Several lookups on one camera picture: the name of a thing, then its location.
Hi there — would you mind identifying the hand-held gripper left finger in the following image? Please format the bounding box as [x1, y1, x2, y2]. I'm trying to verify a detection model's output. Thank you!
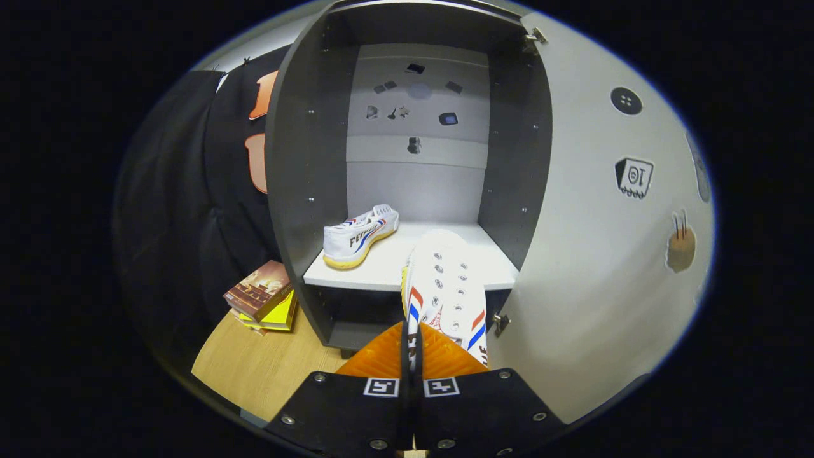
[264, 321, 414, 458]

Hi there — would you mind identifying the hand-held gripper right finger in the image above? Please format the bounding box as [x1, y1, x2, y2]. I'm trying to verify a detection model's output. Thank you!
[413, 323, 567, 458]

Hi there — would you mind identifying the white striped canvas shoe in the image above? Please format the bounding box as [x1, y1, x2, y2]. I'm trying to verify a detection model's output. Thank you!
[401, 229, 490, 373]
[322, 204, 400, 270]

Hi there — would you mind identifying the beige shoe cabinet door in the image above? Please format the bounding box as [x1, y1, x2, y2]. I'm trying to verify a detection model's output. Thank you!
[486, 13, 716, 426]

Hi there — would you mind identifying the dark grey shoe cabinet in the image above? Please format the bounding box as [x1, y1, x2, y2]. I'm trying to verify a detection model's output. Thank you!
[264, 0, 554, 357]

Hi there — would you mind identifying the yellow book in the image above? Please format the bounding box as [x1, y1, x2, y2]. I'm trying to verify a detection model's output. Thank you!
[238, 289, 298, 335]

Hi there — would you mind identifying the brown picture book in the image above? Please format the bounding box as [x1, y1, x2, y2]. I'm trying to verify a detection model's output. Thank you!
[223, 260, 293, 322]

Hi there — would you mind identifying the black backdrop cloth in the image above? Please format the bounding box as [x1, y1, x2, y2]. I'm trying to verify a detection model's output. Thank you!
[113, 46, 293, 376]

